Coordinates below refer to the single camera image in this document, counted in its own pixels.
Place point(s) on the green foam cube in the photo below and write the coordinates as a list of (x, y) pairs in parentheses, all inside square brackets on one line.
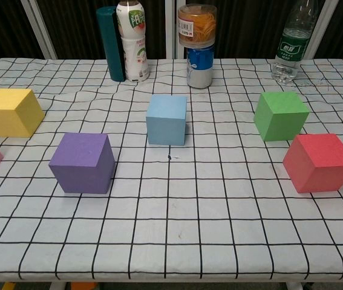
[(280, 117)]

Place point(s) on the white table leg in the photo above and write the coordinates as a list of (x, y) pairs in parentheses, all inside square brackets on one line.
[(293, 286), (57, 286)]

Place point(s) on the purple foam cube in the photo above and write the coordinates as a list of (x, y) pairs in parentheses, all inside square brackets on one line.
[(80, 164)]

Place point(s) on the red foam cube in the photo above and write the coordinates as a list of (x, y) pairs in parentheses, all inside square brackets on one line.
[(319, 163)]

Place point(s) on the white black checked tablecloth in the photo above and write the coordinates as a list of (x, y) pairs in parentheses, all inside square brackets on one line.
[(171, 217)]

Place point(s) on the yellow foam cube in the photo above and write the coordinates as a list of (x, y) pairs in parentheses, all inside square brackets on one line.
[(8, 114)]

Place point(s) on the clear jar of rubber bands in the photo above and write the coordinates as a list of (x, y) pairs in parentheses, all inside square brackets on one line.
[(197, 25)]

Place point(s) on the light blue foam cube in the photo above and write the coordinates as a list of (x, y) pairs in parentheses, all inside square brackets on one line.
[(166, 121)]

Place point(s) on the clear water bottle green label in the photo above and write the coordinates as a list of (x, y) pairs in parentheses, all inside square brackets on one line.
[(290, 48)]

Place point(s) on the teal cylinder container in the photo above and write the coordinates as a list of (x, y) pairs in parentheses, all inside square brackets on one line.
[(109, 45)]

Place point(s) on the white partition post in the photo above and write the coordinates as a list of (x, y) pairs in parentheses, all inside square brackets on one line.
[(322, 27), (171, 30), (39, 30)]

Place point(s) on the blue silver drink can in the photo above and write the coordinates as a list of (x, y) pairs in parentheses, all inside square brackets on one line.
[(200, 68)]

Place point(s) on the white drink bottle yellow cap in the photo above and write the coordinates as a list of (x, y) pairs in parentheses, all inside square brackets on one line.
[(135, 60)]

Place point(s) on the orange plastic object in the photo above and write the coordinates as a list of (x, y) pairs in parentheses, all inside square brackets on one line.
[(83, 286)]

